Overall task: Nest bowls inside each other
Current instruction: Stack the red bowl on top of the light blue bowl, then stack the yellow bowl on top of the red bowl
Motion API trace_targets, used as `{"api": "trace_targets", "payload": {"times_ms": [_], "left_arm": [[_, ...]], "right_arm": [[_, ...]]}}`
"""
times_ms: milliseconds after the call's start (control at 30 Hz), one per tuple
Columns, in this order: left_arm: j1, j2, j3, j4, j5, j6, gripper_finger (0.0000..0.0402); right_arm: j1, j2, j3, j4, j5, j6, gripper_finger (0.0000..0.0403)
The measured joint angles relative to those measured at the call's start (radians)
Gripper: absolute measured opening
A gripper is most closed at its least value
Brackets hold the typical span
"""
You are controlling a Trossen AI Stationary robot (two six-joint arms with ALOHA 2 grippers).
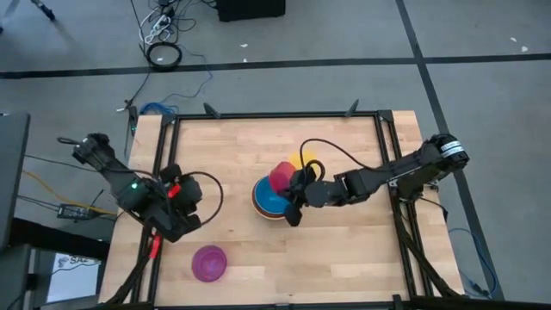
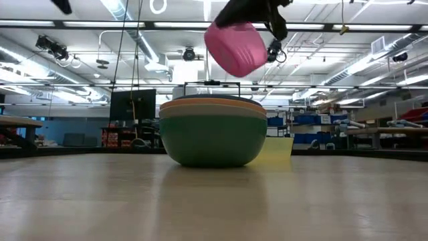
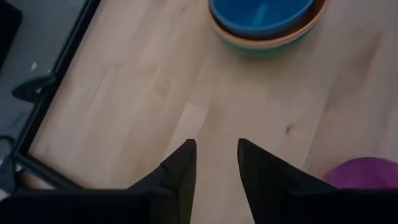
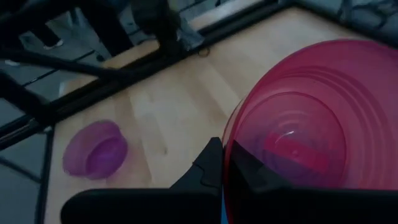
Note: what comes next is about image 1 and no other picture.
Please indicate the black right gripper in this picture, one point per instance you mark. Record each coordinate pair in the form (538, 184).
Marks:
(323, 194)

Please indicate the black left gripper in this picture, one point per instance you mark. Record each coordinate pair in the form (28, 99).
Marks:
(189, 194)

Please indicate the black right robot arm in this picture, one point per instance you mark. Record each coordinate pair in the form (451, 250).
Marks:
(400, 172)

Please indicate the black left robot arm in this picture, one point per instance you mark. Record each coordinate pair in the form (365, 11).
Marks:
(125, 189)

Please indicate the red tag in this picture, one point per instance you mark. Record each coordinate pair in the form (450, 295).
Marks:
(155, 246)
(173, 191)

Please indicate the blue bowl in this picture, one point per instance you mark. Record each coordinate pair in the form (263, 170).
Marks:
(269, 200)

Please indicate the yellow bowl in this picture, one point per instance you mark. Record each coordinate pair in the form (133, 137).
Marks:
(307, 157)

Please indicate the purple bowl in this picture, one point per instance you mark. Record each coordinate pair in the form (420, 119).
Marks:
(209, 263)

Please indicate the black power adapter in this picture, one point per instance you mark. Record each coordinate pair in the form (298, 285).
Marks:
(73, 211)

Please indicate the white printed sheet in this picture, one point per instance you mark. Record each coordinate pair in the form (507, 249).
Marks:
(73, 280)

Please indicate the grey cabinet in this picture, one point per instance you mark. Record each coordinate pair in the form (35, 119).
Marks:
(13, 181)

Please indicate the white power strip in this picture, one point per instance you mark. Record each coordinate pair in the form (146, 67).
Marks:
(157, 29)

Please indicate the black box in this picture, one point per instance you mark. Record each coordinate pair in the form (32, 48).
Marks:
(249, 9)

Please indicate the black tripod leg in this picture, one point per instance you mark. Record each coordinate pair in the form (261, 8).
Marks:
(43, 9)

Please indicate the black metal table frame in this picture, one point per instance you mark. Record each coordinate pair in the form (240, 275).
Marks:
(275, 115)

